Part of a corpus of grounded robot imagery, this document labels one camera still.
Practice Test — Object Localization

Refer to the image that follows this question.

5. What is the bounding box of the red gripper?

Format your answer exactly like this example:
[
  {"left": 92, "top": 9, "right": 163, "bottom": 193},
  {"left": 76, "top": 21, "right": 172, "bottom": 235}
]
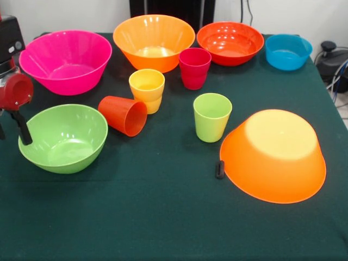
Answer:
[{"left": 0, "top": 72, "right": 35, "bottom": 146}]

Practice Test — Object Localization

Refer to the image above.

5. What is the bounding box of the green plastic bowl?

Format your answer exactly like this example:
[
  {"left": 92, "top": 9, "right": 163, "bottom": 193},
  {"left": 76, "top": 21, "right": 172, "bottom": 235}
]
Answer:
[{"left": 18, "top": 103, "right": 109, "bottom": 175}]

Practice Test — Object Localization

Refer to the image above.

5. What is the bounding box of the pink plastic bowl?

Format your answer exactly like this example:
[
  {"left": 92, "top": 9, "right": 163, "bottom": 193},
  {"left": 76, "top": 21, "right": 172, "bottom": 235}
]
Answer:
[{"left": 18, "top": 29, "right": 113, "bottom": 96}]

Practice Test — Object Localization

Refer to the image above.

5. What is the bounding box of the red plastic cup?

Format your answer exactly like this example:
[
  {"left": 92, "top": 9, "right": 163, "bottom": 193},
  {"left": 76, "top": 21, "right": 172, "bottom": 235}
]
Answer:
[{"left": 97, "top": 95, "right": 148, "bottom": 137}]

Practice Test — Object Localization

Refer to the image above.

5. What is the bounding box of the orange plastic bowl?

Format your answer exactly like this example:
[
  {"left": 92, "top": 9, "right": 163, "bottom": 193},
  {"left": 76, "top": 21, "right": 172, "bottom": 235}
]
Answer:
[
  {"left": 113, "top": 14, "right": 196, "bottom": 73},
  {"left": 219, "top": 109, "right": 327, "bottom": 204}
]

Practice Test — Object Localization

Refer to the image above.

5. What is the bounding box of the yellow plastic cup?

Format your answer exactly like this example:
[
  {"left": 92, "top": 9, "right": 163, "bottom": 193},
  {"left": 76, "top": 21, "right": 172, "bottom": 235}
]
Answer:
[{"left": 128, "top": 69, "right": 166, "bottom": 115}]

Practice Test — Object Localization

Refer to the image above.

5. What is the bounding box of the dark green tablecloth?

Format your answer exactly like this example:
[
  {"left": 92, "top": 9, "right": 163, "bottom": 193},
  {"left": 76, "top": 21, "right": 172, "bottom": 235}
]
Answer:
[{"left": 0, "top": 32, "right": 348, "bottom": 261}]

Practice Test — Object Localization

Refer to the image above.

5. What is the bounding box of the crimson plastic cup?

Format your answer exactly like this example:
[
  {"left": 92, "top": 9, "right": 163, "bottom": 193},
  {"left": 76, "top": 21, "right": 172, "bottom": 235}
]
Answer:
[{"left": 178, "top": 47, "right": 212, "bottom": 90}]

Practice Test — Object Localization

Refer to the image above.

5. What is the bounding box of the green plastic cup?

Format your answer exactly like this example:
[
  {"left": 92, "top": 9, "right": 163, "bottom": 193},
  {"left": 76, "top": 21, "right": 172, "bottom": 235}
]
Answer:
[{"left": 193, "top": 93, "right": 233, "bottom": 143}]

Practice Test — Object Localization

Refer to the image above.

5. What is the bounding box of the red plastic bowl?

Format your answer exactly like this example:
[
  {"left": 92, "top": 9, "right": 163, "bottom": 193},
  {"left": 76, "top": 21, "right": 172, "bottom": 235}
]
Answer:
[{"left": 196, "top": 21, "right": 265, "bottom": 67}]

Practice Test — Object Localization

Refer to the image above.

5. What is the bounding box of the blue plastic bowl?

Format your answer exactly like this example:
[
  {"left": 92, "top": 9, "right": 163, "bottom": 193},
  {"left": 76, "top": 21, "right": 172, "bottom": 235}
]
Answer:
[{"left": 265, "top": 34, "right": 313, "bottom": 71}]

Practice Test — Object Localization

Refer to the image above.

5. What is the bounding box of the black office chair base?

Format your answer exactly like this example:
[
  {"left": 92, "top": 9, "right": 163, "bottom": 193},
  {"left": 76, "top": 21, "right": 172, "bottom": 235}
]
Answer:
[{"left": 314, "top": 40, "right": 348, "bottom": 93}]

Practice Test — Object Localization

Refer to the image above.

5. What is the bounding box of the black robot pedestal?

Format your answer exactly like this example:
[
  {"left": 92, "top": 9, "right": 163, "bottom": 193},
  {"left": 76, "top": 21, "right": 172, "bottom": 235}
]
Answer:
[{"left": 129, "top": 0, "right": 216, "bottom": 34}]

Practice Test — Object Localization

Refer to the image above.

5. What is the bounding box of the black wall cable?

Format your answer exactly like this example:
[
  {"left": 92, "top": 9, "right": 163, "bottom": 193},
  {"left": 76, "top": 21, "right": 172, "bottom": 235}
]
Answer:
[{"left": 240, "top": 0, "right": 254, "bottom": 27}]

